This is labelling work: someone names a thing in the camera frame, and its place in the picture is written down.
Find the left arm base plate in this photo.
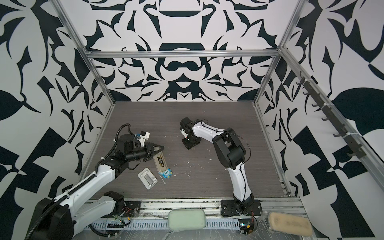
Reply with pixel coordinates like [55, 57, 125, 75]
[119, 201, 142, 218]

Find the white remote control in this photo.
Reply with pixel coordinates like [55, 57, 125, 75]
[153, 152, 168, 173]

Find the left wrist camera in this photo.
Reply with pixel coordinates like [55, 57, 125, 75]
[136, 131, 150, 147]

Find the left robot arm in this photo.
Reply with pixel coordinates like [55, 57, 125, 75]
[25, 134, 164, 240]

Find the small circuit board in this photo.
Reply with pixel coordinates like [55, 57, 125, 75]
[239, 218, 258, 235]

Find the white phone stand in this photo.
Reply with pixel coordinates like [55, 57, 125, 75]
[138, 168, 158, 190]

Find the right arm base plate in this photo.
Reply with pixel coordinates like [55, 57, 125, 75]
[221, 199, 263, 218]

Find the green sponge pad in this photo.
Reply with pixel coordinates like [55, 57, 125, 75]
[168, 209, 207, 231]

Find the brown AA battery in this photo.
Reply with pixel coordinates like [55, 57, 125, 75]
[158, 156, 166, 168]

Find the black corrugated cable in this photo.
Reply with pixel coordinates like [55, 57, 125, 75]
[23, 122, 133, 240]

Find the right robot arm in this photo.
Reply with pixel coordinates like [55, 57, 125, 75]
[180, 118, 254, 214]

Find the beige sponge pad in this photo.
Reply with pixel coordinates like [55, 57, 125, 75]
[268, 212, 313, 237]

